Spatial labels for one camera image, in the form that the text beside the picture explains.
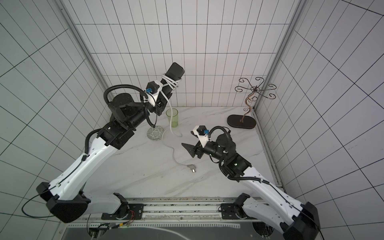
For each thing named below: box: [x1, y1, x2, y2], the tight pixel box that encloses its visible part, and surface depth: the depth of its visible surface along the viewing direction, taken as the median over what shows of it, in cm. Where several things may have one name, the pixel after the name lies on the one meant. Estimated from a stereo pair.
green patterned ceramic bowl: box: [146, 126, 165, 141], surface depth 103 cm
